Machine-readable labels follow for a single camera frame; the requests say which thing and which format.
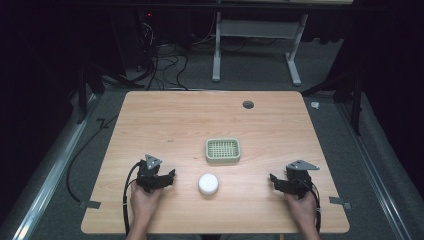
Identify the white crumpled scrap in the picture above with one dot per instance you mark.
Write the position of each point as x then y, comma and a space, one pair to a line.
315, 105

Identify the aluminium floor rail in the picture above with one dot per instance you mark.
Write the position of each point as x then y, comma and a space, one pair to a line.
50, 173
373, 166

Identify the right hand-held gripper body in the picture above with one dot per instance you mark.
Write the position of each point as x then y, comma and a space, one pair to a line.
297, 181

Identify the black metal stand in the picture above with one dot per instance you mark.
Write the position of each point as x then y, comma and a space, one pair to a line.
87, 81
356, 100

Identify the white metal desk frame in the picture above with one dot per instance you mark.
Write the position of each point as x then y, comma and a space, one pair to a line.
256, 30

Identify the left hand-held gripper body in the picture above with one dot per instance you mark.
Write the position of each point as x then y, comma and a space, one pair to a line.
149, 173

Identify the person's left hand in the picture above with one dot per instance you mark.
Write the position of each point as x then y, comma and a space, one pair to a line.
143, 203

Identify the grey tape strip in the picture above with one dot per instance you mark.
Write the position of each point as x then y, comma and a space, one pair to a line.
90, 204
340, 202

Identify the green soap dish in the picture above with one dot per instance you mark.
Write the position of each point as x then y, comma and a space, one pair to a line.
222, 150

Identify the white round soap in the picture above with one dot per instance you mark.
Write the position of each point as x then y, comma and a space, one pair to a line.
208, 183

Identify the person's right hand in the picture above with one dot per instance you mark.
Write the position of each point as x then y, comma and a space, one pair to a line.
301, 210

